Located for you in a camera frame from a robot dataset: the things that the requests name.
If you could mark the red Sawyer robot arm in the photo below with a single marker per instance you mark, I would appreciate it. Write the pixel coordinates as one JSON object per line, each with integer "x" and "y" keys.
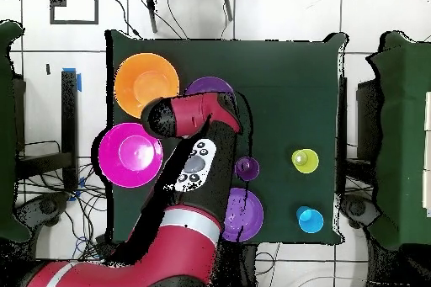
{"x": 178, "y": 253}

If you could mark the dark green table cloth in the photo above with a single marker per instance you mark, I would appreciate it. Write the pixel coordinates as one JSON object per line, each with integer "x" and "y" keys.
{"x": 286, "y": 98}

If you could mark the yellow cup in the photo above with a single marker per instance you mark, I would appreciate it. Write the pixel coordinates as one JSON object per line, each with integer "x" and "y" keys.
{"x": 305, "y": 161}

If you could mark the black square floor frame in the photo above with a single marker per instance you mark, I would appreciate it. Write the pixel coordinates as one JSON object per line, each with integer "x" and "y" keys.
{"x": 96, "y": 4}

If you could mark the black power adapter box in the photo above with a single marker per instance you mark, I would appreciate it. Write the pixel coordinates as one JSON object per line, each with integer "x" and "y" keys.
{"x": 104, "y": 245}

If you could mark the green cloth covered table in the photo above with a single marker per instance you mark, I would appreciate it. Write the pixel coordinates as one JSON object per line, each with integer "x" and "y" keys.
{"x": 6, "y": 132}
{"x": 404, "y": 132}

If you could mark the purple cup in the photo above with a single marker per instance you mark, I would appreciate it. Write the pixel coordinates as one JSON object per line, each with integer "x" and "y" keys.
{"x": 247, "y": 168}

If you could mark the pink bowl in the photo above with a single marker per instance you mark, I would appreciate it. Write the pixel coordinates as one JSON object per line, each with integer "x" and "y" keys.
{"x": 129, "y": 155}

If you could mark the purple bowl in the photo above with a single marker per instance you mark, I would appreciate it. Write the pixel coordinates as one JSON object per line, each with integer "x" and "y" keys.
{"x": 247, "y": 214}
{"x": 208, "y": 85}

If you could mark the black table frame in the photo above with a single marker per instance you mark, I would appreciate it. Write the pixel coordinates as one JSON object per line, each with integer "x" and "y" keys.
{"x": 69, "y": 125}

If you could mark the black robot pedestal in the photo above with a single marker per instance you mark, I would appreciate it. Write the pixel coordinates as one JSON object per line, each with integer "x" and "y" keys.
{"x": 239, "y": 266}

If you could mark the blue tape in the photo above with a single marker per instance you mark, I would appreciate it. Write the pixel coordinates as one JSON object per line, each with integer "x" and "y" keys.
{"x": 79, "y": 82}

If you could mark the orange bowl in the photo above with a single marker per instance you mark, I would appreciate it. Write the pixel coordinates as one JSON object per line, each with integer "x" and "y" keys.
{"x": 141, "y": 81}

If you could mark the blue cup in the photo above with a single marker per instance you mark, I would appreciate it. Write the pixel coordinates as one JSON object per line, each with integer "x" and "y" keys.
{"x": 310, "y": 220}

